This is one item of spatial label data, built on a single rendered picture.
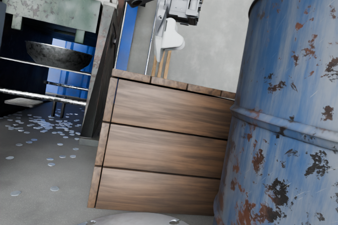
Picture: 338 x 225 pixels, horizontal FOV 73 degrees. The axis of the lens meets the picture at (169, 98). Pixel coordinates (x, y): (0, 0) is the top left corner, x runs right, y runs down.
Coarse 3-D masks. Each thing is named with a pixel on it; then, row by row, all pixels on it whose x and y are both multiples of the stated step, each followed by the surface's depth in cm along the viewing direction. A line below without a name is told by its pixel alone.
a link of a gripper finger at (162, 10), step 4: (160, 0) 45; (164, 0) 45; (160, 4) 45; (164, 4) 46; (160, 8) 45; (164, 8) 45; (160, 12) 45; (164, 12) 45; (160, 16) 46; (164, 16) 46; (156, 20) 46; (160, 20) 46; (164, 20) 46; (156, 24) 46; (160, 24) 46; (156, 28) 46; (160, 28) 47; (156, 32) 47; (160, 32) 47; (160, 36) 47
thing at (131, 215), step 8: (104, 216) 52; (112, 216) 52; (120, 216) 52; (128, 216) 51; (136, 216) 51; (144, 216) 51; (152, 216) 51; (160, 216) 50; (168, 216) 50; (80, 224) 49; (96, 224) 48; (104, 224) 48; (112, 224) 48; (120, 224) 48; (128, 224) 47; (136, 224) 47; (144, 224) 47; (152, 224) 47; (160, 224) 47; (168, 224) 46; (176, 224) 46; (184, 224) 46
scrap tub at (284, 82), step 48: (288, 0) 25; (336, 0) 20; (288, 48) 24; (336, 48) 20; (240, 96) 32; (288, 96) 23; (336, 96) 20; (240, 144) 30; (288, 144) 23; (336, 144) 19; (240, 192) 28; (288, 192) 22; (336, 192) 19
